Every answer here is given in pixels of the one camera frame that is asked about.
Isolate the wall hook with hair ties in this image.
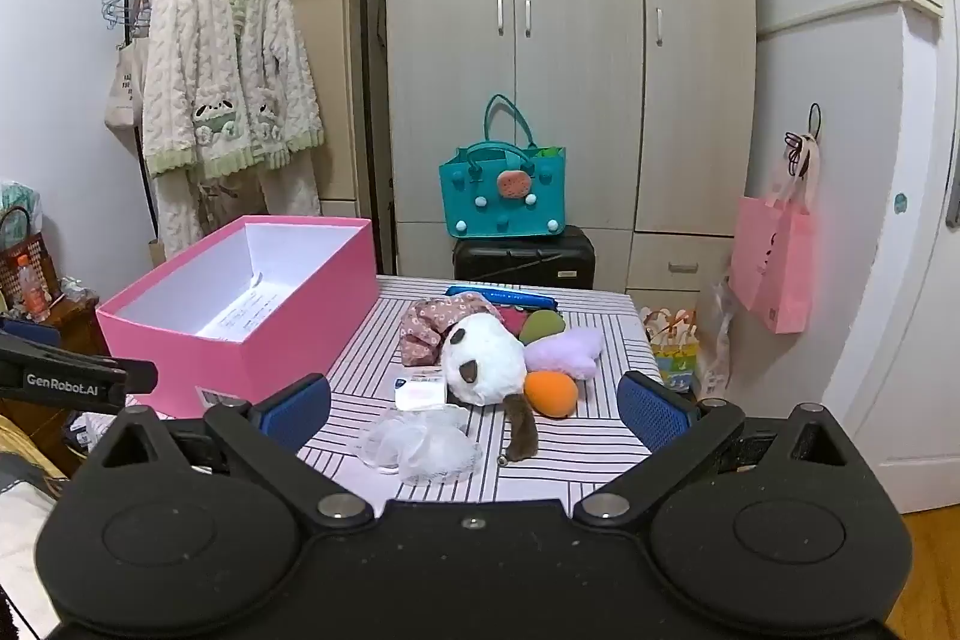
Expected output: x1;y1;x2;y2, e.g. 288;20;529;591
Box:
783;103;823;165

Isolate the wooden nightstand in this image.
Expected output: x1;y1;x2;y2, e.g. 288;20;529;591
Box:
0;295;104;457

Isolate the pink floral cloth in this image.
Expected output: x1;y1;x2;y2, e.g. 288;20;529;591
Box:
399;295;505;366

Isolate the pink cardboard box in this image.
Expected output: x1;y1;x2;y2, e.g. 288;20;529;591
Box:
96;216;380;420

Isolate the beige wardrobe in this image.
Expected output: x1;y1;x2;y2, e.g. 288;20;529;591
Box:
382;0;758;292

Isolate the black suitcase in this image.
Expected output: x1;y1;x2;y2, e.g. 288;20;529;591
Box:
452;225;596;292

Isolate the multicoloured plush flower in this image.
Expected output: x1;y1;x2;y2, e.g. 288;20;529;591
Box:
498;306;605;420

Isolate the white mesh bath sponge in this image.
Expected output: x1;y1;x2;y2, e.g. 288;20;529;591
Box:
358;404;485;486

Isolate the woven basket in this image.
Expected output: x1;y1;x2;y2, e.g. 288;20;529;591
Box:
0;206;65;313

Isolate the cream green fleece robe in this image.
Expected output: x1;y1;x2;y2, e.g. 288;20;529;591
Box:
141;0;326;260

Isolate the orange drink bottle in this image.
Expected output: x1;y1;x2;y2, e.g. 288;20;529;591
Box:
18;253;50;323

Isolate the small white packet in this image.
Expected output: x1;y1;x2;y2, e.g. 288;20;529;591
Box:
393;374;449;413

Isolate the canvas tote bag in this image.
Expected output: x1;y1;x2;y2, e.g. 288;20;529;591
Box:
103;34;152;133

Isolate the black clothes rack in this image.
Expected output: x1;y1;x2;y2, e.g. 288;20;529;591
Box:
122;0;394;275

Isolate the teal felt handbag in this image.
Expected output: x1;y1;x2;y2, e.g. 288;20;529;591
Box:
439;94;568;239

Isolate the blue tissue pack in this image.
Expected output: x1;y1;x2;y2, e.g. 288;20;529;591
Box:
445;284;560;312

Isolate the clear plastic bag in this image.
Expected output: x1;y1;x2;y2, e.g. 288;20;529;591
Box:
696;275;734;398

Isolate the colourful gift bag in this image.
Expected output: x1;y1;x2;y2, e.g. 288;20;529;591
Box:
641;305;703;391

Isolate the pink paper bag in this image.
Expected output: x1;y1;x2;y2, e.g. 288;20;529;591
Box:
729;134;821;336

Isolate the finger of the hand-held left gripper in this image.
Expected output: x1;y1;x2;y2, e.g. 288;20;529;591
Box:
120;361;160;396

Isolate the white panda plush toy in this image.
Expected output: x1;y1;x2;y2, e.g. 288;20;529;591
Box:
439;315;542;462

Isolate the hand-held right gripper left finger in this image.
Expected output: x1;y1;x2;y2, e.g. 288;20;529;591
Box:
86;372;376;530

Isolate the white door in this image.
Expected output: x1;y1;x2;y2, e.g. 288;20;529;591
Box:
750;0;960;515

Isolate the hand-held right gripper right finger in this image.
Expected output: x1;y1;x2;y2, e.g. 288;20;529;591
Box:
574;370;875;527

